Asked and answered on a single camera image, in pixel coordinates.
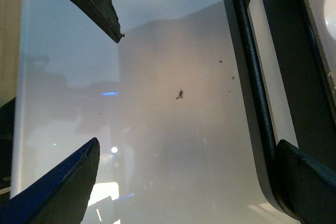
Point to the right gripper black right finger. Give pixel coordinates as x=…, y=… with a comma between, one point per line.
x=309, y=184

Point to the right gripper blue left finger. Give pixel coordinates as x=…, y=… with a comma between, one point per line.
x=61, y=195

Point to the white drawer black handle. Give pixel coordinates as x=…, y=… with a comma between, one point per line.
x=306, y=86

